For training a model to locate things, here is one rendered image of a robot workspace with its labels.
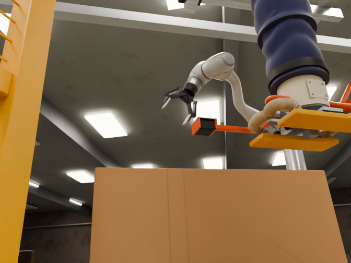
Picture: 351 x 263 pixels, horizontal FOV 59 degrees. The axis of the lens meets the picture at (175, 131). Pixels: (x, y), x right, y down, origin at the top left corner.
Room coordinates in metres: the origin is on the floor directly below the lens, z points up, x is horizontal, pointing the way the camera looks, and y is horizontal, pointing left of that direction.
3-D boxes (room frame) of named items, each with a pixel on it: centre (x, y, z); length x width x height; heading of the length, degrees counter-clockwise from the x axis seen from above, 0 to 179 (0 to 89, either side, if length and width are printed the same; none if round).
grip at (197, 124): (1.19, -0.12, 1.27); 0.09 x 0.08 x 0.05; 18
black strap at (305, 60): (1.04, -0.49, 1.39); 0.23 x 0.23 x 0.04
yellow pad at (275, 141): (1.13, -0.46, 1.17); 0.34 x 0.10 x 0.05; 108
